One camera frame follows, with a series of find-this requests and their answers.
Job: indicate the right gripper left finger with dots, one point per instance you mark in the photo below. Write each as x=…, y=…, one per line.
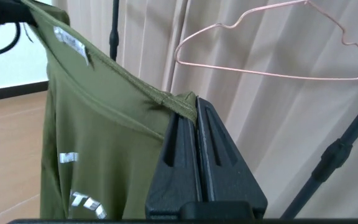
x=172, y=186

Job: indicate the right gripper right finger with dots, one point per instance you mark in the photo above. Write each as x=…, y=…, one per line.
x=238, y=186

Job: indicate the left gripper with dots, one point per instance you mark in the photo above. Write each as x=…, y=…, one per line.
x=2, y=12

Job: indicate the green long-sleeved shirt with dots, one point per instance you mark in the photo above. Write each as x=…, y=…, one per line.
x=104, y=109

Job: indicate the black clothes rack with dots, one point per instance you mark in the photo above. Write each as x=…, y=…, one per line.
x=334, y=158

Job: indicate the pink clothes hanger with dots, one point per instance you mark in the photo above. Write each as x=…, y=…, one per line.
x=259, y=72

